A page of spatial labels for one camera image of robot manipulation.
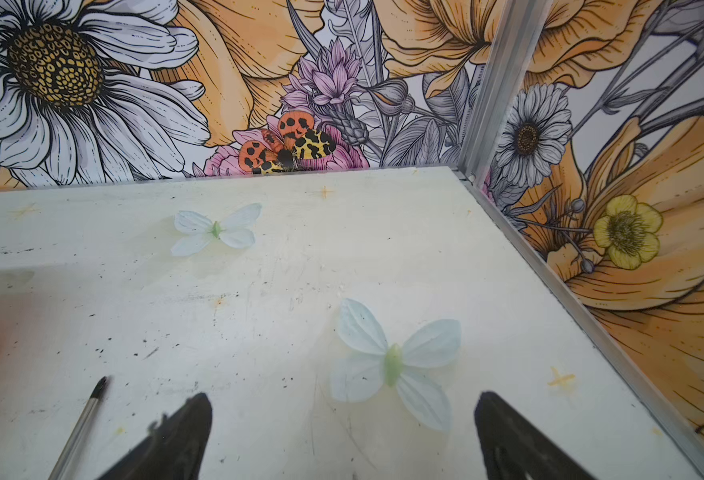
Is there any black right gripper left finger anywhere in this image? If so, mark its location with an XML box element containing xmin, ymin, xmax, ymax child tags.
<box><xmin>100</xmin><ymin>393</ymin><xmax>212</xmax><ymax>480</ymax></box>

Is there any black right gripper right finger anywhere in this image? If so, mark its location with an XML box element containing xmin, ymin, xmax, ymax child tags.
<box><xmin>474</xmin><ymin>391</ymin><xmax>594</xmax><ymax>480</ymax></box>

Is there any screwdriver with orange-black handle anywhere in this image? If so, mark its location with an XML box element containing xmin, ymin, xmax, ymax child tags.
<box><xmin>48</xmin><ymin>376</ymin><xmax>110</xmax><ymax>480</ymax></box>

